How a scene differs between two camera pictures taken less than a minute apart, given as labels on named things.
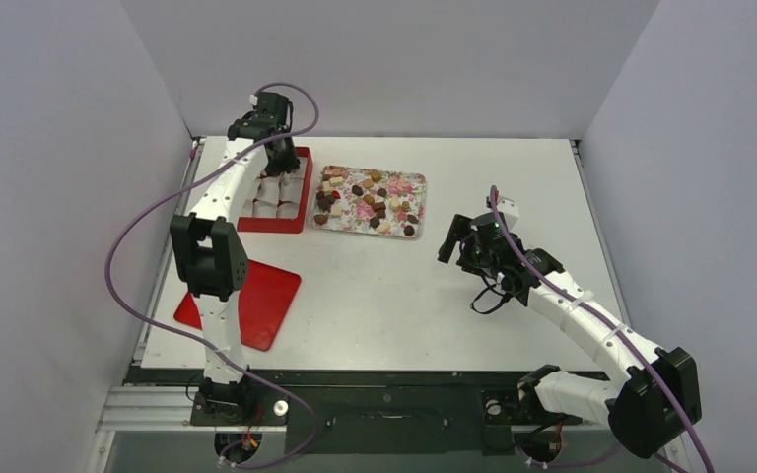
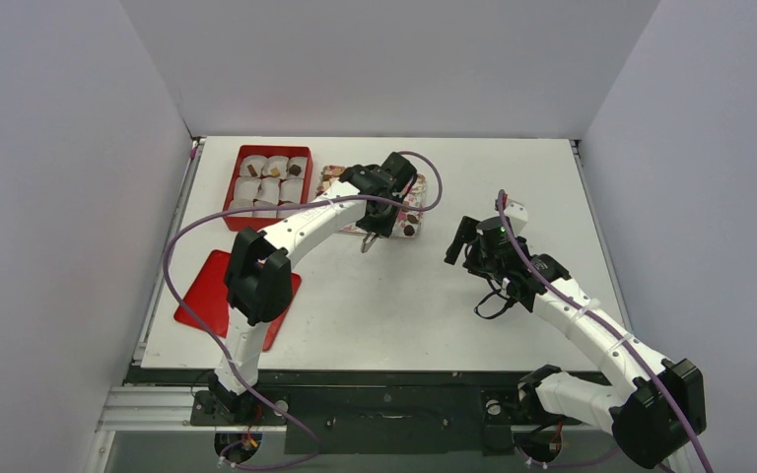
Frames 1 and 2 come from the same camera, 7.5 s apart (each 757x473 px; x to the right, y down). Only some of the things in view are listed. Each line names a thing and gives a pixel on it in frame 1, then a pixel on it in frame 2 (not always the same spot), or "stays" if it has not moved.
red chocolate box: (277, 203) stays
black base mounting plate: (354, 412) stays
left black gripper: (290, 165) -> (379, 229)
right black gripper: (459, 236) stays
